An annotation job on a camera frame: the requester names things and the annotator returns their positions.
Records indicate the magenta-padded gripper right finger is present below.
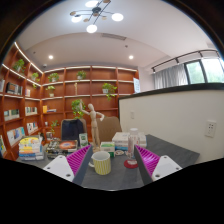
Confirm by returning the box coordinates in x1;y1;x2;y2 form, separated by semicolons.
134;144;183;186

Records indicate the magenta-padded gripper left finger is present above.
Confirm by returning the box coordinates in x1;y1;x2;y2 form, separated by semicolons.
42;144;95;186

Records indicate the dark stack of books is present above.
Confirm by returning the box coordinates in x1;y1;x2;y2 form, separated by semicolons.
44;139;80;160

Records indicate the flat round red coaster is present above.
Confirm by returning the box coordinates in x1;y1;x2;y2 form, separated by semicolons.
123;158;140;170

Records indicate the small green standing card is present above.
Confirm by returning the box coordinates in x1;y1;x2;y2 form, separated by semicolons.
78;132;90;148

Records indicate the clear plastic drink bottle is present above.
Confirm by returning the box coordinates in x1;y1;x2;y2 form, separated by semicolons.
127;127;141;165

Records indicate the colourful stack of books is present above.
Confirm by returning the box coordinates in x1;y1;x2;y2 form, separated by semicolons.
17;136;45;162

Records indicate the dark blue office chair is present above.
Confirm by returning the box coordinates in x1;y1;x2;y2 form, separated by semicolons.
60;118;86;143

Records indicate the yellow-green striped mug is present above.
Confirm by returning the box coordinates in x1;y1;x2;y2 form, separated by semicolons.
88;150;112;176

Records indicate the green and white box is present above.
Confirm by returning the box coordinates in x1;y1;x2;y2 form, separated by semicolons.
99;141;116;158

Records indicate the wooden artist mannequin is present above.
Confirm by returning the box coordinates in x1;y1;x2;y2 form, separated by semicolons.
79;102;106;150

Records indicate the brown upholstered chair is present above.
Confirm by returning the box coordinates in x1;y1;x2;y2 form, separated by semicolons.
97;116;123;144

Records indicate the white poster board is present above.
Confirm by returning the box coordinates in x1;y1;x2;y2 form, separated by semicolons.
132;77;142;94

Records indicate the grey window curtain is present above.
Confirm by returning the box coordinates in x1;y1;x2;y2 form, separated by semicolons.
152;63;190;90

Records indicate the black-framed window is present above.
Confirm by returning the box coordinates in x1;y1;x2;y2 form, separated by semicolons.
184;57;224;85

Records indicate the branched ceiling light fixture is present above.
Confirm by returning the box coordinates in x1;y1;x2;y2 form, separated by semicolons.
68;0;125;35

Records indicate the white wall power outlet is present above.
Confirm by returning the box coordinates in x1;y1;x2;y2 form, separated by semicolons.
204;119;218;139

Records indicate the wooden wall shelf unit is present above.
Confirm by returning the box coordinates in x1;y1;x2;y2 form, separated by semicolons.
0;41;141;162

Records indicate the black ceiling track rail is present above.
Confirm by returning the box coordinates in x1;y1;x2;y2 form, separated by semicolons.
150;49;222;74

